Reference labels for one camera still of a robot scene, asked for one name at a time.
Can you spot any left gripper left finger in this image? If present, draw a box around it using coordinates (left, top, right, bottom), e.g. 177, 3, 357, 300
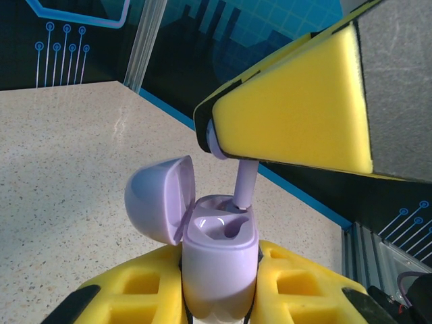
42, 244, 186, 324

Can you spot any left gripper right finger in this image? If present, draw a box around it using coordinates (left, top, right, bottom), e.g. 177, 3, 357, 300
251, 238, 399, 324

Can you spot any purple wireless earbud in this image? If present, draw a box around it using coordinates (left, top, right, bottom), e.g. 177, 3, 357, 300
206, 119, 261, 211

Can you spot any purple earbud charging case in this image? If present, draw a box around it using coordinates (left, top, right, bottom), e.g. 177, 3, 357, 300
124, 155, 261, 320

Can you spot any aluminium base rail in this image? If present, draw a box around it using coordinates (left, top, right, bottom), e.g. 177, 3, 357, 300
340, 221, 432, 304

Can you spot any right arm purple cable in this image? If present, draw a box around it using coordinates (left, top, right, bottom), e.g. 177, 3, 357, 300
396, 271, 421, 304

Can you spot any aluminium frame post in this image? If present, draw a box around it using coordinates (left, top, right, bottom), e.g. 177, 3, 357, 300
123, 0, 169, 95

